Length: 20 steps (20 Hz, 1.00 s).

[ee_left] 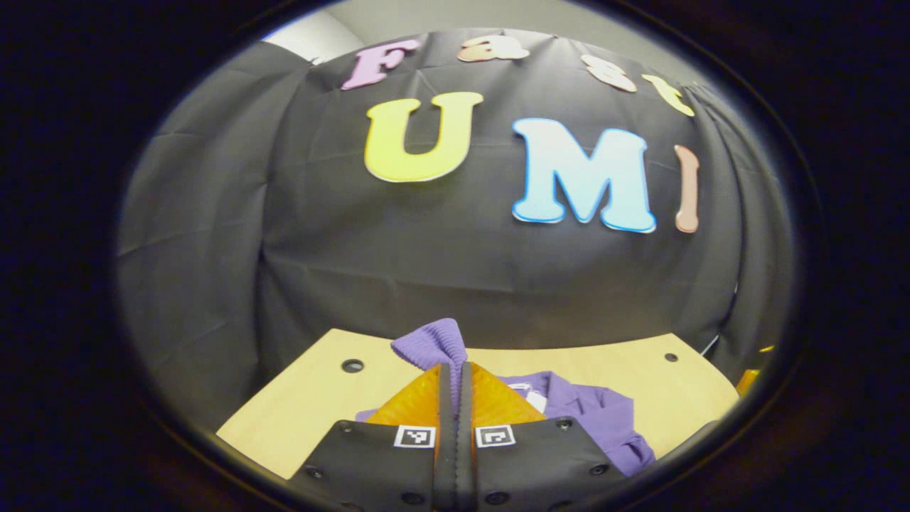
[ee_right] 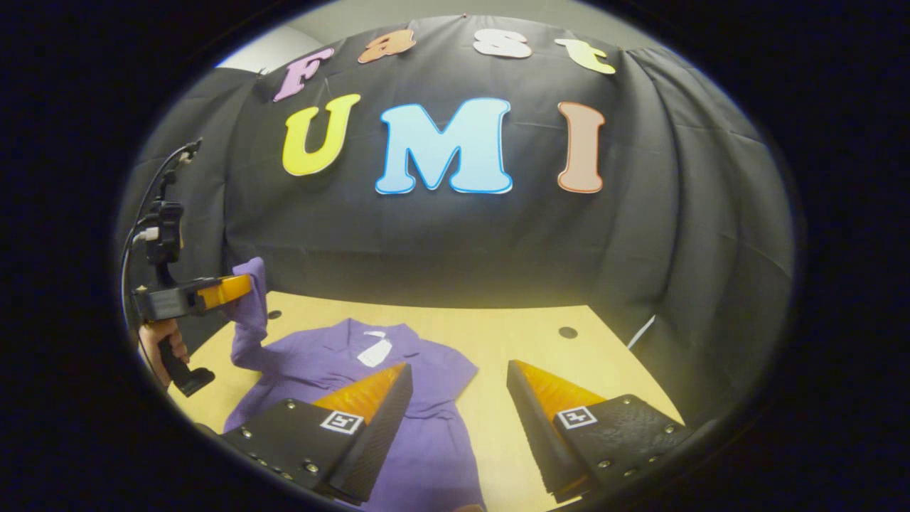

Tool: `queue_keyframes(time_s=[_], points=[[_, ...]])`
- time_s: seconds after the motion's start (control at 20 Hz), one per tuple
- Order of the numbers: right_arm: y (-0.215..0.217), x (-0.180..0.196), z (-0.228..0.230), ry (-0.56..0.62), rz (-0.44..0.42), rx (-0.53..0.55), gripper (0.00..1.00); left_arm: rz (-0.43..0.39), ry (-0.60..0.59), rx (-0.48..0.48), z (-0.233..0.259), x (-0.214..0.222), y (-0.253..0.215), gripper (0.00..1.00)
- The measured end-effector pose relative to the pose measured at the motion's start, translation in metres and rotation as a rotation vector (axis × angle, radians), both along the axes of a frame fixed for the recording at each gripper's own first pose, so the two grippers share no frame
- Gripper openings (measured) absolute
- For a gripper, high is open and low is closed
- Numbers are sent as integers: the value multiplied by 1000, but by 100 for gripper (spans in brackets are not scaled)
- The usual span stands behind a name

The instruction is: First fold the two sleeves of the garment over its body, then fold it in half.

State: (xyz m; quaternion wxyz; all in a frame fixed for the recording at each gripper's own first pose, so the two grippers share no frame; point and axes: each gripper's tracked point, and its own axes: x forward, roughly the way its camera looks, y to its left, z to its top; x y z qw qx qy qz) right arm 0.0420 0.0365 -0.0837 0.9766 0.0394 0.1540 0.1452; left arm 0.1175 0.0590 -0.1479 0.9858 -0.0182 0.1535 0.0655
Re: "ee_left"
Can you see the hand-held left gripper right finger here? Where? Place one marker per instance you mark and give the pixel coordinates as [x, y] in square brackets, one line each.
[466, 469]

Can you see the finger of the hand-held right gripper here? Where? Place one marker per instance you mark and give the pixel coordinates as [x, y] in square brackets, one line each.
[746, 380]

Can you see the black backdrop cloth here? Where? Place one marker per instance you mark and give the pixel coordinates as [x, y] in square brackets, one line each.
[462, 270]

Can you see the purple button-up garment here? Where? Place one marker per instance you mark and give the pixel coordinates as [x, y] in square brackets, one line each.
[597, 412]

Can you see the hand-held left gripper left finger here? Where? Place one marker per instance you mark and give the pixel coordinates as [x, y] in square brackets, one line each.
[444, 469]

